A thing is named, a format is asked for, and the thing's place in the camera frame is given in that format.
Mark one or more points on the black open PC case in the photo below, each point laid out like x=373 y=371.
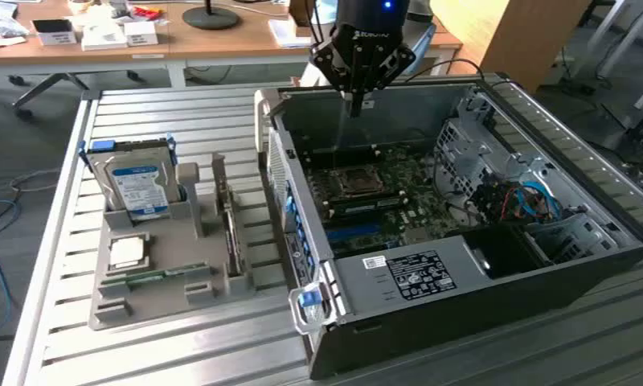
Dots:
x=461 y=321

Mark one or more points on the CPU socket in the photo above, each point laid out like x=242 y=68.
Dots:
x=359 y=183

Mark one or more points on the Nvidia graphics card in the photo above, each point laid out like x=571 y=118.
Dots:
x=232 y=237

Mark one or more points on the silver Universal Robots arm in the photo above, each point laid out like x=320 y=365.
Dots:
x=425 y=42

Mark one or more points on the stack of papers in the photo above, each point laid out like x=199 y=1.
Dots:
x=290 y=34

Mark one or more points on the grey parts rack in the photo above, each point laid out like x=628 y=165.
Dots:
x=178 y=249

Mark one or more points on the installed green RAM stick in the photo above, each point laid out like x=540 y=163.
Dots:
x=367 y=205

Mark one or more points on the wooden cabinet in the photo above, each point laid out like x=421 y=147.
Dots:
x=515 y=40

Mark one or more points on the hard disk in blue caddy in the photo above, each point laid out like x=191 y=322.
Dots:
x=136 y=185

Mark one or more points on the green Dell motherboard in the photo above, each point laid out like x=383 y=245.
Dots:
x=408 y=201

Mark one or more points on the white cardboard box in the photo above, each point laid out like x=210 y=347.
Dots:
x=140 y=34
x=103 y=38

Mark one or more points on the black lamp base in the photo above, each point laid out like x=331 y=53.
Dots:
x=211 y=18

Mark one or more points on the silver CPU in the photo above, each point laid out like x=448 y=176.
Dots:
x=128 y=252

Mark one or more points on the grey office chair base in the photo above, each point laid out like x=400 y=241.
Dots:
x=43 y=90

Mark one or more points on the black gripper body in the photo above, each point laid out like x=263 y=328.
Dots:
x=369 y=24

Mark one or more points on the wooden desk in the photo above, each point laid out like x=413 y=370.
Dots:
x=210 y=46

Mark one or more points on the loose green RAM stick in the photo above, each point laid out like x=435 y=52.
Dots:
x=160 y=273

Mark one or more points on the white box with black top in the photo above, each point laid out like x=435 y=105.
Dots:
x=56 y=34

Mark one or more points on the blue expansion slot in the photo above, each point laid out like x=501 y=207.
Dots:
x=353 y=233

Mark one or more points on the silver metal disk bay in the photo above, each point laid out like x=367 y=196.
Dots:
x=461 y=161

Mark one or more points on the grey power supply unit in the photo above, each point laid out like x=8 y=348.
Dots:
x=408 y=277

